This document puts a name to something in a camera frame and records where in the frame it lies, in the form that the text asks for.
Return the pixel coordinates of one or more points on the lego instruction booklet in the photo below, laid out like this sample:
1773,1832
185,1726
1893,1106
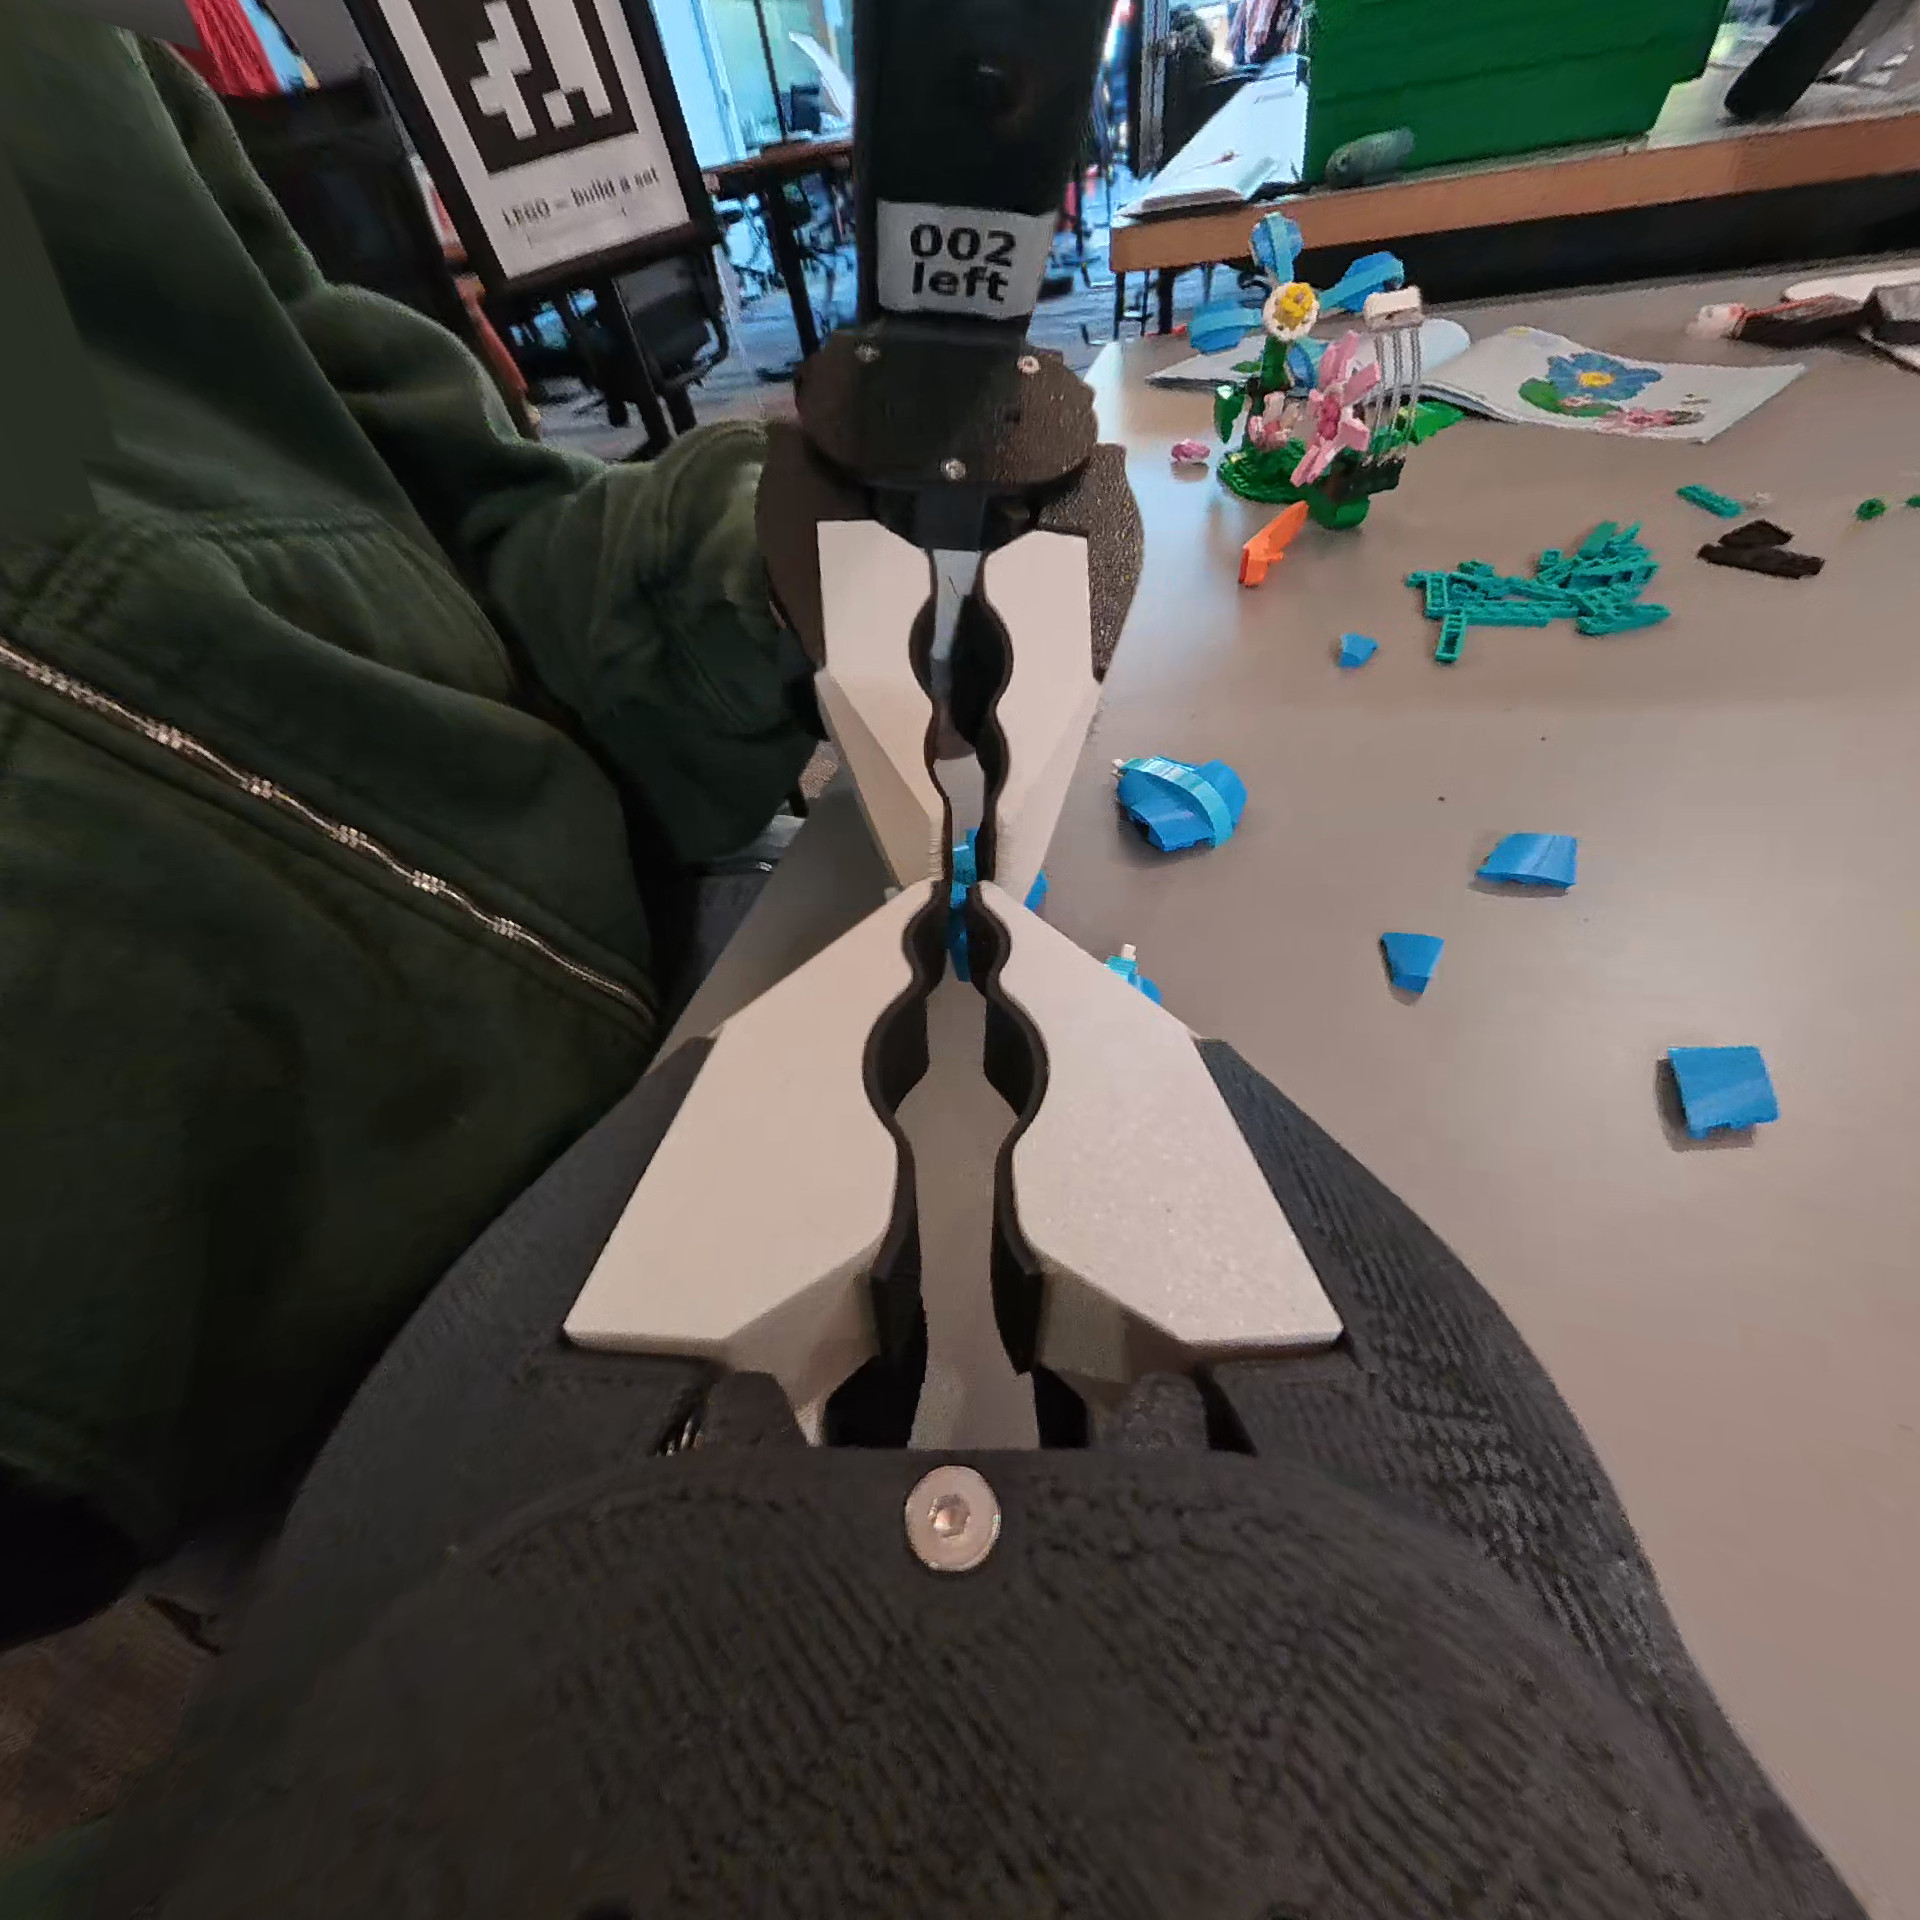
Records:
1635,383

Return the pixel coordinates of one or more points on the framed marker tag sign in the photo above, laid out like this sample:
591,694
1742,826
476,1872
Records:
556,119

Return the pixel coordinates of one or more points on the black easel stand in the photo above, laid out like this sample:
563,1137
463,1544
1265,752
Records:
662,376

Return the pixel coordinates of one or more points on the wooden side table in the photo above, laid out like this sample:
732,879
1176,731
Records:
1575,194

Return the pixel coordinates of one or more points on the black lego pieces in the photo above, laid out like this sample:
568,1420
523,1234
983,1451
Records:
1764,551

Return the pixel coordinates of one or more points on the person's green zip jacket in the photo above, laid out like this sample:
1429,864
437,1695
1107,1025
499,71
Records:
255,839

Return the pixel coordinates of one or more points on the blue lego petal assembly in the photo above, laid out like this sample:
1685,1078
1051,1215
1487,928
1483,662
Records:
964,863
1177,803

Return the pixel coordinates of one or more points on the lego flower bouquet model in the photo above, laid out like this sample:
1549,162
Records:
1307,434

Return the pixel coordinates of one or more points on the green storage bin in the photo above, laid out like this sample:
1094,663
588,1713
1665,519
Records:
1500,75

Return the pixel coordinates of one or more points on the small green lego piece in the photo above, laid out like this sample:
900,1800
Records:
1876,507

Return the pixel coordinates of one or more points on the black office chair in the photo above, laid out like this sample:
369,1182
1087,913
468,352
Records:
668,322

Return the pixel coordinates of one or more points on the dark boxes with white plate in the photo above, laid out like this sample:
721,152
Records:
1816,316

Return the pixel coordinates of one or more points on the single teal lego plate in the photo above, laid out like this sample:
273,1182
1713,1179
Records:
1710,499

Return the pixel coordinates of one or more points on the orange brick separator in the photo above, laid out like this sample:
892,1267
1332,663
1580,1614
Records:
1270,546

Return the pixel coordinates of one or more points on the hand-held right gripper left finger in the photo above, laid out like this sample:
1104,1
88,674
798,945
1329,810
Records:
751,1201

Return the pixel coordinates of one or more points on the person's left forearm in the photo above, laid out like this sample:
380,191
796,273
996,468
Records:
646,599

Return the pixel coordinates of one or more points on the pile of teal lego pieces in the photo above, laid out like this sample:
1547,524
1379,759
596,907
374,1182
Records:
1575,592

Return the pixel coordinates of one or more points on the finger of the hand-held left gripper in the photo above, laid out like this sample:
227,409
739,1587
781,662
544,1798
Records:
867,662
1051,662

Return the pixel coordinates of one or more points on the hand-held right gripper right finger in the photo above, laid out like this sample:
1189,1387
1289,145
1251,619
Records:
1156,1201

